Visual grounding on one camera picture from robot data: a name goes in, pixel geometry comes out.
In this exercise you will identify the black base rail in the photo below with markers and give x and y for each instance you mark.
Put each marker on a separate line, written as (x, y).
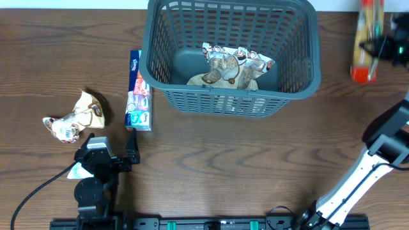
(279, 221)

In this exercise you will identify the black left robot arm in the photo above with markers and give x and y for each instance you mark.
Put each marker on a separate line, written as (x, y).
(96, 195)

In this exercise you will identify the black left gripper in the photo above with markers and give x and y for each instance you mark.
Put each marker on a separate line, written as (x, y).
(132, 154)

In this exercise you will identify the red spaghetti packet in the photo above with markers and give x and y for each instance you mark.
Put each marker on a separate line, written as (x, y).
(369, 26)

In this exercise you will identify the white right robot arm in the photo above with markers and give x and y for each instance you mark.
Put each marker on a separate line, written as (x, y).
(386, 142)

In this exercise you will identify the white paper label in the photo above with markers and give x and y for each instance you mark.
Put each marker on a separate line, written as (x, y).
(77, 172)

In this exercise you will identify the crumpled beige cookie bag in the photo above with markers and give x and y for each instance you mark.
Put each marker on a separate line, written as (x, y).
(87, 113)

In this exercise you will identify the cookie bag with clear window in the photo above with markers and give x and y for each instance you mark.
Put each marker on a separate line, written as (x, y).
(231, 62)

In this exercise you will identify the Kleenex tissue multipack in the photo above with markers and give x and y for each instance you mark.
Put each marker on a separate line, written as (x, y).
(139, 100)

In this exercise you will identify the beige cookie bag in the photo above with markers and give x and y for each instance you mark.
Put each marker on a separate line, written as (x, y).
(87, 113)
(246, 80)

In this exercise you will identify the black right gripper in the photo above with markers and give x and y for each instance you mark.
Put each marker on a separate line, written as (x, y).
(386, 51)

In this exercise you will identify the grey plastic basket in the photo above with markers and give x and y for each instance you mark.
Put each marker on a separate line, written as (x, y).
(285, 31)

